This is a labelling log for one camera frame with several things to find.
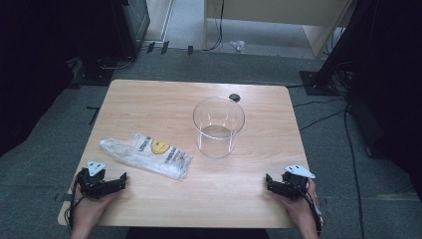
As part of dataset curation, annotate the light wooden desk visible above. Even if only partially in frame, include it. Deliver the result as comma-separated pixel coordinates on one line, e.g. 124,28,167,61
203,0,353,59

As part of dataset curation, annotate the black hanging cable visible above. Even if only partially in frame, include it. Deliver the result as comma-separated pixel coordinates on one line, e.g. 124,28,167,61
202,0,226,53

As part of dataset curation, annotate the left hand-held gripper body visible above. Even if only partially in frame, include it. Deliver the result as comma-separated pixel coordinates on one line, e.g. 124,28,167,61
78,160,110,200

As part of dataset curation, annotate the black cabinet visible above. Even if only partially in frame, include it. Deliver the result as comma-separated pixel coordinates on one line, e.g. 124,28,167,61
79,0,151,72

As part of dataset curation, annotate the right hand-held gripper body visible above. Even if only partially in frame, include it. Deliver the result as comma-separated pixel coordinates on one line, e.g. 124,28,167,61
281,164,317,201

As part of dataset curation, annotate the right hand-held gripper black cable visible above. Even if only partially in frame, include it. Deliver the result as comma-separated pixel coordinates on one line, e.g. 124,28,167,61
291,180,324,237

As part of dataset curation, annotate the clear plastic bucket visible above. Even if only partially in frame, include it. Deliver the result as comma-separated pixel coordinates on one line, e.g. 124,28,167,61
192,96,246,159

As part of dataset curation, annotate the long black floor cable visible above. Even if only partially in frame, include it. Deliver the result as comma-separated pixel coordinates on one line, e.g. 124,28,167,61
343,103,366,239

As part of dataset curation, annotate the person's left hand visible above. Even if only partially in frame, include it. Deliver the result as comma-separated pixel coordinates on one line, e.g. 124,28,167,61
70,191,119,232

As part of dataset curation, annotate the crumpled clear plastic scrap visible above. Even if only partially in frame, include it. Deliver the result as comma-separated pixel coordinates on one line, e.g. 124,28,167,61
229,40,247,54

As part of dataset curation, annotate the person's right hand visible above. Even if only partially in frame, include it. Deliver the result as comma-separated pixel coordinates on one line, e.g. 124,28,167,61
275,178,321,231

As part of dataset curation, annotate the left hand-held gripper black cable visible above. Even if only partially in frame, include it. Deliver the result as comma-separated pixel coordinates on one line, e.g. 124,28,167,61
64,168,88,233

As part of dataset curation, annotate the long black floor tape strip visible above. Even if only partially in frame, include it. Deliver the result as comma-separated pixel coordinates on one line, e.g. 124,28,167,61
86,106,101,126

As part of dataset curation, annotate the thin black floor cable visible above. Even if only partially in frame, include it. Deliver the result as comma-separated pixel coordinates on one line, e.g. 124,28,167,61
299,109,346,131
293,97,346,110

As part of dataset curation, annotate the hand-held gripper black cable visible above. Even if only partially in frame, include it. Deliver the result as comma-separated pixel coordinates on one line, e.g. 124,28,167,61
64,168,88,233
291,180,324,237

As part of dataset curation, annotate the black curtain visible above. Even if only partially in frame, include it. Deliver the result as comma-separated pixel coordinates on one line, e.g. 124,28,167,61
344,0,422,200

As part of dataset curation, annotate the clear plastic bag yellow print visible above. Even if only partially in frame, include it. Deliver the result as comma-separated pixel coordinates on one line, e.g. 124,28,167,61
99,131,194,181

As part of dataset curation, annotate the black metal stand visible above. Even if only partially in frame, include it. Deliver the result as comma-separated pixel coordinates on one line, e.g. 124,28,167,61
299,0,367,98

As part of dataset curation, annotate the person's dark clothing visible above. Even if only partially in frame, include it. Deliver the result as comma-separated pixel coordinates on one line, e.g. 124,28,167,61
124,226,271,239

